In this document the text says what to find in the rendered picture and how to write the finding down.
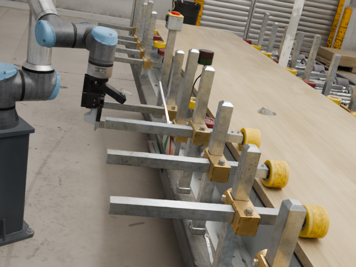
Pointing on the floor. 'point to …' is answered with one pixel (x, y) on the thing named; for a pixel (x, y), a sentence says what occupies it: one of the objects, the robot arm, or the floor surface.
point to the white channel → (291, 33)
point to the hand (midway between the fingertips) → (97, 127)
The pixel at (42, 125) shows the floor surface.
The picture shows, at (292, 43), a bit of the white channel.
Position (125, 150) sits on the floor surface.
